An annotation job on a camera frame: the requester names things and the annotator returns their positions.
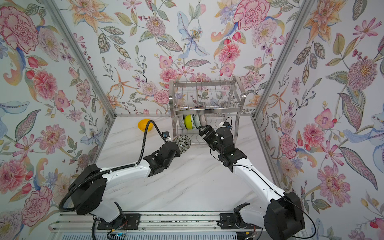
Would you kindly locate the yellow plastic bowl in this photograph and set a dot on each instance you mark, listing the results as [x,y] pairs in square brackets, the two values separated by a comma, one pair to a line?
[145,124]

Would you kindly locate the purple striped glass bowl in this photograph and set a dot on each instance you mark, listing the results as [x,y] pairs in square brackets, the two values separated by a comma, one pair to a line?
[203,120]

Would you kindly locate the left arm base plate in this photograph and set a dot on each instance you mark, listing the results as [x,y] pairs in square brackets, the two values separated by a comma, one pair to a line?
[128,222]

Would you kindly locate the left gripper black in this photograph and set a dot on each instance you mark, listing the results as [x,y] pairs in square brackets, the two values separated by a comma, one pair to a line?
[177,152]

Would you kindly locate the silver two-tier dish rack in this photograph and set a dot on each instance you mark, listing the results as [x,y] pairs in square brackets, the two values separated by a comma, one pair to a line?
[219,100]

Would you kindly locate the pale green glass bowl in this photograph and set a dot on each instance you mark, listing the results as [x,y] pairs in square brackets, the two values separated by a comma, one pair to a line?
[197,121]

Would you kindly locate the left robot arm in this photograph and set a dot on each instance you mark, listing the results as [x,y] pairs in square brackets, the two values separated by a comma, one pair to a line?
[88,191]

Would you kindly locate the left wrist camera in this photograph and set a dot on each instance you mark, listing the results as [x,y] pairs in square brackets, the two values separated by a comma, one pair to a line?
[166,136]

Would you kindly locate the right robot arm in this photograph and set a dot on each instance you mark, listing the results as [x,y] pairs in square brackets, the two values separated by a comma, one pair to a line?
[277,212]

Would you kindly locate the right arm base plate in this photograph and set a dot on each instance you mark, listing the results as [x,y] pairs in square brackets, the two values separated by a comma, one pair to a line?
[230,221]

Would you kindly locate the green leaf pattern bowl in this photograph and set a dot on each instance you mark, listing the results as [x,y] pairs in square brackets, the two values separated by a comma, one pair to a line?
[193,121]

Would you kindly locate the lime green plastic bowl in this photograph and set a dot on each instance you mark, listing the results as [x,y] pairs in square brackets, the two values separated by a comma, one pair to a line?
[188,121]

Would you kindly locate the aluminium mounting rail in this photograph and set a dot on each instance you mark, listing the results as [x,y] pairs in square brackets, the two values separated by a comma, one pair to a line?
[146,222]

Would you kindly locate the speckled dark patterned bowl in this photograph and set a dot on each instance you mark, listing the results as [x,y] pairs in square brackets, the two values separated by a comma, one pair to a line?
[184,143]

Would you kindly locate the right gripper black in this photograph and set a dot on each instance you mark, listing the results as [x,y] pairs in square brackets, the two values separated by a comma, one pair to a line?
[209,130]

